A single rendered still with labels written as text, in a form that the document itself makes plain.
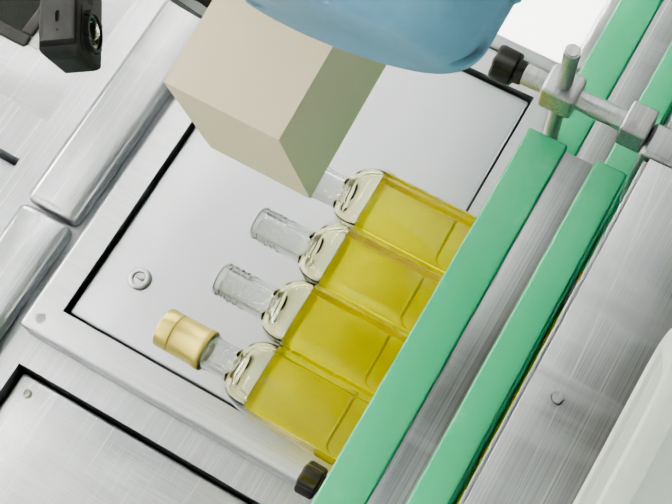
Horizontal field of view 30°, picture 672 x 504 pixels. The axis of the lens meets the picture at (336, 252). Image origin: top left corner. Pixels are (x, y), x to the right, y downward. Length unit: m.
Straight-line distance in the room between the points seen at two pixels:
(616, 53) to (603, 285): 0.27
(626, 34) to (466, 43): 0.59
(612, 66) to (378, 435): 0.40
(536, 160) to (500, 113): 0.32
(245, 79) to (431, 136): 0.55
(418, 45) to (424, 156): 0.71
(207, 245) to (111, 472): 0.23
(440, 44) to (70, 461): 0.76
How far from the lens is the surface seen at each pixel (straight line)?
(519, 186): 0.92
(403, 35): 0.51
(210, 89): 0.70
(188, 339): 1.01
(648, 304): 0.88
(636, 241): 0.90
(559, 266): 0.90
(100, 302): 1.19
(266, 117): 0.69
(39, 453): 1.20
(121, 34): 1.34
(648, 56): 1.10
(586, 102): 0.93
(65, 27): 0.79
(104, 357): 1.17
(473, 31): 0.52
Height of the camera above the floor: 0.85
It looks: 12 degrees up
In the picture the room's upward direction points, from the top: 62 degrees counter-clockwise
